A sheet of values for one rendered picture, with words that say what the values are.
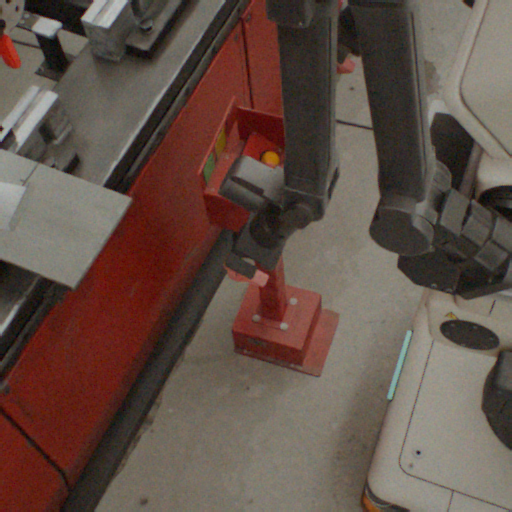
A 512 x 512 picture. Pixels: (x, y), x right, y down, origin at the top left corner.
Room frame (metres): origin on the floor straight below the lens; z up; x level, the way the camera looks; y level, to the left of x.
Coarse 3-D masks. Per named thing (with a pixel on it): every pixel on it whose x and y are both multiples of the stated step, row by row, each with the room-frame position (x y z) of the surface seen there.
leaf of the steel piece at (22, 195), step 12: (0, 192) 0.85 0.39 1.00; (12, 192) 0.85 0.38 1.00; (24, 192) 0.83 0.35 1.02; (0, 204) 0.83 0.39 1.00; (12, 204) 0.82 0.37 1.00; (24, 204) 0.82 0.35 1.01; (0, 216) 0.80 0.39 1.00; (12, 216) 0.79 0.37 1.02; (0, 228) 0.78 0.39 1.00; (12, 228) 0.77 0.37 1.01
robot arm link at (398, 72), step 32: (352, 0) 0.57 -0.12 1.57; (384, 0) 0.55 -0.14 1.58; (416, 0) 0.57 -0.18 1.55; (384, 32) 0.56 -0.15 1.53; (416, 32) 0.57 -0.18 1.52; (384, 64) 0.56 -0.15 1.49; (416, 64) 0.56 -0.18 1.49; (384, 96) 0.56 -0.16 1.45; (416, 96) 0.55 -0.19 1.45; (384, 128) 0.56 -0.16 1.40; (416, 128) 0.55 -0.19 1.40; (384, 160) 0.56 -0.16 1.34; (416, 160) 0.54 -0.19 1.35; (384, 192) 0.55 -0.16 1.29; (416, 192) 0.53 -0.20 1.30; (384, 224) 0.52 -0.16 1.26; (416, 224) 0.51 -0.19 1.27
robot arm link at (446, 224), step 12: (432, 180) 0.57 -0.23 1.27; (432, 192) 0.55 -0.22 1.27; (444, 192) 0.56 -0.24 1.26; (456, 192) 0.55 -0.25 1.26; (420, 204) 0.54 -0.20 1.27; (432, 204) 0.54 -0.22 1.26; (444, 204) 0.54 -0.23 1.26; (456, 204) 0.54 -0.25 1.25; (468, 204) 0.54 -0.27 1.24; (432, 216) 0.52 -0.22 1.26; (444, 216) 0.52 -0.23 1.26; (456, 216) 0.52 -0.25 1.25; (444, 228) 0.51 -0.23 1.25; (456, 228) 0.51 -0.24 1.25; (432, 240) 0.51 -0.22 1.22; (444, 240) 0.51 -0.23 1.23
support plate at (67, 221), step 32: (0, 160) 0.92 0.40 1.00; (64, 192) 0.83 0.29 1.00; (96, 192) 0.82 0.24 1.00; (32, 224) 0.78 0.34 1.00; (64, 224) 0.77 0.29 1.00; (96, 224) 0.76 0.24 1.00; (0, 256) 0.73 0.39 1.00; (32, 256) 0.72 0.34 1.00; (64, 256) 0.71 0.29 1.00; (96, 256) 0.71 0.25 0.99
